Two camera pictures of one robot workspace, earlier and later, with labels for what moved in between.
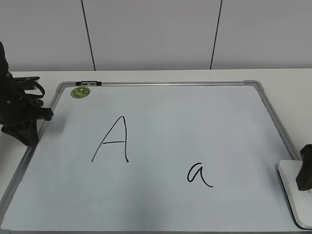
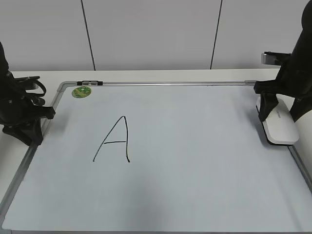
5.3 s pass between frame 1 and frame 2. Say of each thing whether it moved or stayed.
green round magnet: stayed
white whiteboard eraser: moved
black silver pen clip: stayed
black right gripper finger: moved
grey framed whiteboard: stayed
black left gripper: stayed
